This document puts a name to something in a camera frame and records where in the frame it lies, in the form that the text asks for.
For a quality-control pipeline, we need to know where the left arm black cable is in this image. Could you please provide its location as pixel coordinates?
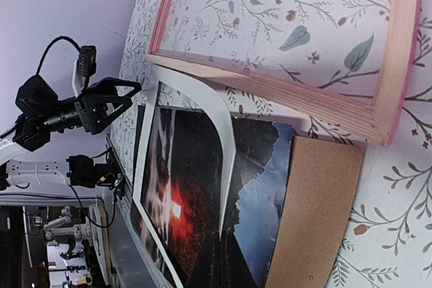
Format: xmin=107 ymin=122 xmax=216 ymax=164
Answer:
xmin=33 ymin=35 xmax=84 ymax=76

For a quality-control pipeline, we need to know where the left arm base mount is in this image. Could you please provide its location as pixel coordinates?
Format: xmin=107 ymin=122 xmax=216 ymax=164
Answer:
xmin=65 ymin=149 xmax=126 ymax=200

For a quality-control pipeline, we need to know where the white photo mat board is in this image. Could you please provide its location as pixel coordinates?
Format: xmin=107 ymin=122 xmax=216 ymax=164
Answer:
xmin=133 ymin=65 xmax=236 ymax=287

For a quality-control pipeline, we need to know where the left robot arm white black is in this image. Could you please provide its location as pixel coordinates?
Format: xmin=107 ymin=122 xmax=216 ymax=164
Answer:
xmin=1 ymin=76 xmax=141 ymax=190

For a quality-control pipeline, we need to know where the brown cardboard backing board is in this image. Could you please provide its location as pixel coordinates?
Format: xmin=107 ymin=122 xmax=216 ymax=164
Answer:
xmin=265 ymin=136 xmax=363 ymax=287

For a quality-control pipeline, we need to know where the landscape photo print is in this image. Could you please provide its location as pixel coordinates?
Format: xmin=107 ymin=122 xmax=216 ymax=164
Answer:
xmin=130 ymin=107 xmax=292 ymax=287

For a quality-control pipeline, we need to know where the pink wooden picture frame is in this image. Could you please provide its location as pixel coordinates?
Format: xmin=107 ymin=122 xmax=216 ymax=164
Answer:
xmin=146 ymin=0 xmax=421 ymax=145

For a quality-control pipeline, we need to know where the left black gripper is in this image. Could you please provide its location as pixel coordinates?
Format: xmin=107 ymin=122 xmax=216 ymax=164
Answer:
xmin=42 ymin=77 xmax=142 ymax=135

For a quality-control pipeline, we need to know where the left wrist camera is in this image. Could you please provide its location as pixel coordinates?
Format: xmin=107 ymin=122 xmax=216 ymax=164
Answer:
xmin=72 ymin=45 xmax=97 ymax=96

